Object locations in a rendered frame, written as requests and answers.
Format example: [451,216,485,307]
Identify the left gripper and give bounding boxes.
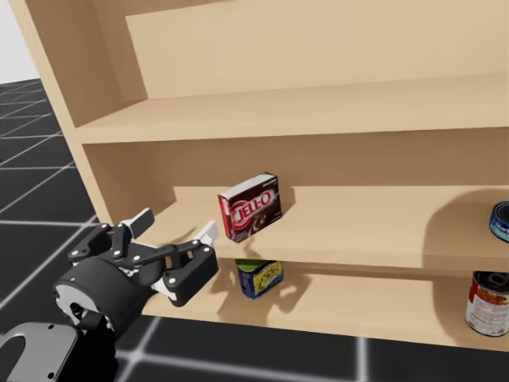
[52,207,220,342]

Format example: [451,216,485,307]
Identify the red and white carton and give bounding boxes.
[217,171,285,245]

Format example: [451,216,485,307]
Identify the pale wooden shelf unit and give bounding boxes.
[8,0,509,353]

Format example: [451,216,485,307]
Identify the red and white can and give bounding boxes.
[464,270,509,338]

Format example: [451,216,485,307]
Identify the blue flat can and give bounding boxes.
[488,201,509,244]

